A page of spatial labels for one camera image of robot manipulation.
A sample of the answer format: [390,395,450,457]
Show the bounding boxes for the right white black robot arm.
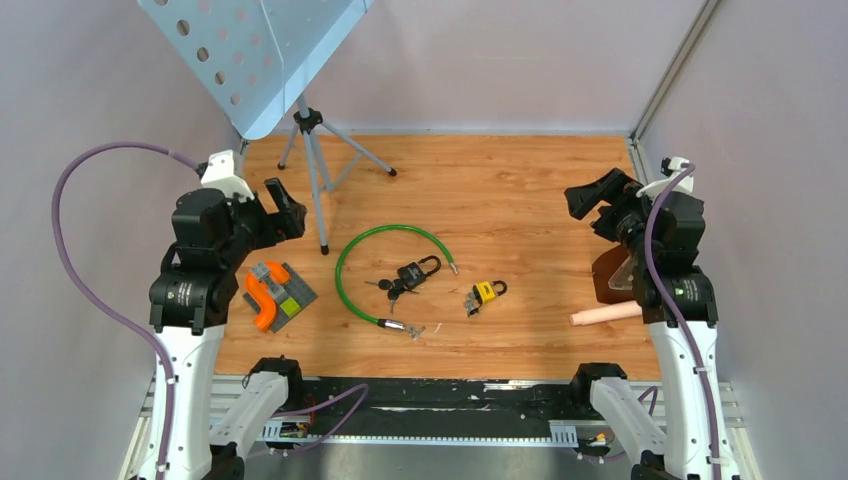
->
[564,164,742,479]

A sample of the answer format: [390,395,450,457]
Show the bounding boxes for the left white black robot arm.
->
[137,178,307,479]

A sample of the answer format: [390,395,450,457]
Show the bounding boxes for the pink cylinder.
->
[570,301,642,326]

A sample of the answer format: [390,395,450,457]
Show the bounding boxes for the yellow padlock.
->
[472,280,508,306]

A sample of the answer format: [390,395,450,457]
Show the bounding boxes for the orange grey brick toy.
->
[242,262,318,333]

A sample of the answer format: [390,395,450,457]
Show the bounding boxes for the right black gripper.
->
[563,167,655,264]

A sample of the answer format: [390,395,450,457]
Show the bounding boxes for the yellow padlock keys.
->
[464,287,482,317]

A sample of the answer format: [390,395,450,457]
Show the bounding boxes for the small silver keys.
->
[404,325,426,341]

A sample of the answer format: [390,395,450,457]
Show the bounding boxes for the green cable lock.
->
[334,224,460,333]

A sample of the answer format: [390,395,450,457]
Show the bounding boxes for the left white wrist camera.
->
[200,149,256,203]

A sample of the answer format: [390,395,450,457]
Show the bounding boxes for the black padlock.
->
[397,255,442,290]

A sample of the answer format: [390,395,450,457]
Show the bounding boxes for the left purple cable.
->
[51,140,200,480]

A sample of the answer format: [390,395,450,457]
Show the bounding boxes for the light blue music stand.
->
[139,0,397,254]

